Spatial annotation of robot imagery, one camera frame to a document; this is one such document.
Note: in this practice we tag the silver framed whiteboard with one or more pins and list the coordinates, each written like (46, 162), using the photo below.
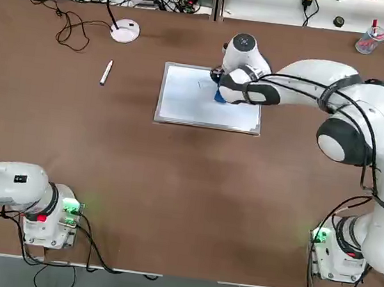
(189, 104)

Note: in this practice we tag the white blue whiteboard marker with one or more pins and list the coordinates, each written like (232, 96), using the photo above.
(106, 73)

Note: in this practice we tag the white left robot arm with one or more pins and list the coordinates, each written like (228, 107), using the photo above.
(8, 187)

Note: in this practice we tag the circuit board with red light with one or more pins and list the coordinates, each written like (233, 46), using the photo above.
(188, 4)

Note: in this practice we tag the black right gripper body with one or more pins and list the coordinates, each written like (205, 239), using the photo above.
(217, 74)

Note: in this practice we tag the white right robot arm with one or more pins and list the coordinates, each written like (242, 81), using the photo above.
(311, 81)

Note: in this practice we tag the aluminium frame post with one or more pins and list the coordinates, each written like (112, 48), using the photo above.
(219, 0)

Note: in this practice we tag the clear plastic pen cup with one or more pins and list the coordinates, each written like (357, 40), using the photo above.
(367, 44)

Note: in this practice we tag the black tape roll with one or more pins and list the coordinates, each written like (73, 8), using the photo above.
(336, 22)

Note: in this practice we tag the blue whiteboard eraser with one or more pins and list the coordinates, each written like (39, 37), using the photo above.
(219, 98)

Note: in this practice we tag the white desk lamp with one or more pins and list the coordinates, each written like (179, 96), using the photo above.
(125, 32)

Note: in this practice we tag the red marker pen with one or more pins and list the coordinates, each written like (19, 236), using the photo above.
(374, 27)

